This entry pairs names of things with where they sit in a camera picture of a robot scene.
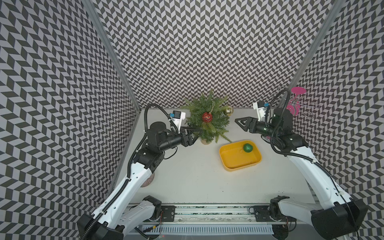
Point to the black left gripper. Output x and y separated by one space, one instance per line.
189 141

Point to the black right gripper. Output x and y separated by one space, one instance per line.
249 119

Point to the red faceted ball ornament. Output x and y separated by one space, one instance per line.
207 117

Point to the gold shiny ball ornament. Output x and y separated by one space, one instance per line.
228 111

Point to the small green christmas tree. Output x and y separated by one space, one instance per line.
217 128

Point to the green glitter ball ornament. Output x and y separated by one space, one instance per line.
248 148

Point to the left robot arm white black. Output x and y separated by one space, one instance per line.
111 220

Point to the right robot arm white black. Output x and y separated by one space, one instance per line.
337 214

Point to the yellow plastic tray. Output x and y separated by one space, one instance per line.
234 158

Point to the pink plastic wine glass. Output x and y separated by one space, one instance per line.
294 103

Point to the pink patterned small plate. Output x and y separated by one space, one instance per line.
148 181

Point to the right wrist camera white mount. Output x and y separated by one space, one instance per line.
261 109

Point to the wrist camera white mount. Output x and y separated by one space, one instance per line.
261 109
177 118

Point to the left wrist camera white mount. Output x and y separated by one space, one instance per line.
177 118

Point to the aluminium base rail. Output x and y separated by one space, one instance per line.
219 220

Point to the right aluminium corner post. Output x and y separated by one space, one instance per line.
322 33

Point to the aluminium corner post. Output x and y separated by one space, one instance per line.
322 33
96 21

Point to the left aluminium corner post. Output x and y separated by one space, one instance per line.
96 21

